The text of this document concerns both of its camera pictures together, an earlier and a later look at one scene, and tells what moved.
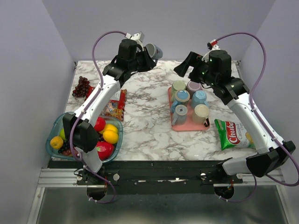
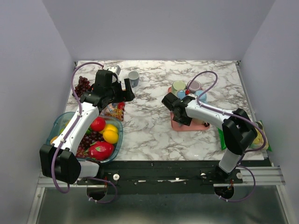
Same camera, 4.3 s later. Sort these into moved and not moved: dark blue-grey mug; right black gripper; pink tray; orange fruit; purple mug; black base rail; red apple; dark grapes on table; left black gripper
Moved: right black gripper; left black gripper; dark blue-grey mug
Not moved: dark grapes on table; orange fruit; black base rail; purple mug; red apple; pink tray
